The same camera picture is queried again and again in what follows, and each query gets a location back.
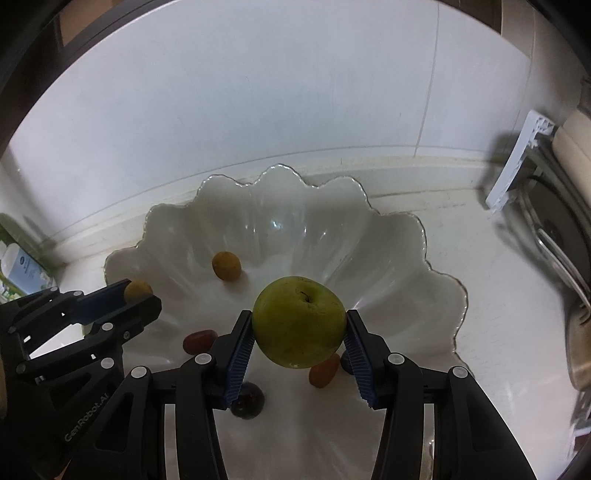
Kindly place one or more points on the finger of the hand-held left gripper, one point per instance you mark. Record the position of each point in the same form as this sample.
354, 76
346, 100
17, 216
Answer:
138, 314
99, 307

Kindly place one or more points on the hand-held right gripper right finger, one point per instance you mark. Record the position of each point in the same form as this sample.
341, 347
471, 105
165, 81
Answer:
359, 364

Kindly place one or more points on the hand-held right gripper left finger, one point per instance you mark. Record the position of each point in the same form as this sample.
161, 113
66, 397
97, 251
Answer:
238, 364

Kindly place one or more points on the blueberry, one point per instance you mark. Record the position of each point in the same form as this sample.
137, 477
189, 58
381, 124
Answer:
346, 362

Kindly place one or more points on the yellow-brown longan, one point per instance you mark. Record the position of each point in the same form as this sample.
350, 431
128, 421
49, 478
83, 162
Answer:
226, 266
138, 289

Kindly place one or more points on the bright red jujube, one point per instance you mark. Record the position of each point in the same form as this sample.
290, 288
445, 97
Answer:
323, 371

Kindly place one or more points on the dark red grape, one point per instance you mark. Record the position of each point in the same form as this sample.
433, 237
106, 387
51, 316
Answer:
199, 341

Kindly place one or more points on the green apple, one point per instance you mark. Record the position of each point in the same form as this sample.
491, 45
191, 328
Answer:
300, 318

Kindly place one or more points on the white scalloped bowl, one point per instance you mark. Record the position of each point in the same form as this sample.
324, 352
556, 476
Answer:
286, 230

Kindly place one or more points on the white pump soap bottle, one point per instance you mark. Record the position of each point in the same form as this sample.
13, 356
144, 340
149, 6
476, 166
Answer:
23, 270

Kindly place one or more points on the stainless steel pan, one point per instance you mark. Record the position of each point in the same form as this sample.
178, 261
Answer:
558, 240

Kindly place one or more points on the white kitchen shelf rack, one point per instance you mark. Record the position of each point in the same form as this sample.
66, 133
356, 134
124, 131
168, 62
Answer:
517, 161

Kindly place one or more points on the cream pot with glass lid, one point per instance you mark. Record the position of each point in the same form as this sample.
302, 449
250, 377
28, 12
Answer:
575, 147

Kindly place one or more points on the brown window frame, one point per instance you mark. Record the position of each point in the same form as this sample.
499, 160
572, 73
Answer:
41, 69

